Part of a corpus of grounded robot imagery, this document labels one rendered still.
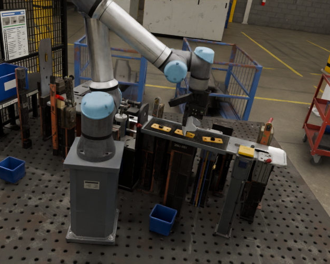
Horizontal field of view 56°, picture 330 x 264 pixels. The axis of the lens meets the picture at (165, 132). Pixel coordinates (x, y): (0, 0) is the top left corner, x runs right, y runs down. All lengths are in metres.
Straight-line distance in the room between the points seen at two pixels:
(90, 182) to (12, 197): 0.57
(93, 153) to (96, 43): 0.40
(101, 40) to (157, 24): 8.41
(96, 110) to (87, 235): 0.57
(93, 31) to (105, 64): 0.13
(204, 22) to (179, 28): 0.72
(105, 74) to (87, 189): 0.45
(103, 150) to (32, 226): 0.54
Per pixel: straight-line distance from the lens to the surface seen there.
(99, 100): 1.14
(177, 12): 9.57
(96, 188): 1.25
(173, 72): 1.03
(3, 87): 1.91
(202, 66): 1.18
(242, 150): 1.31
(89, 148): 1.18
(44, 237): 1.49
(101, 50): 1.21
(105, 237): 1.43
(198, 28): 9.70
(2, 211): 1.64
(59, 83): 2.09
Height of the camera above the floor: 1.77
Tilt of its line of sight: 27 degrees down
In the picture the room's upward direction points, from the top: 8 degrees clockwise
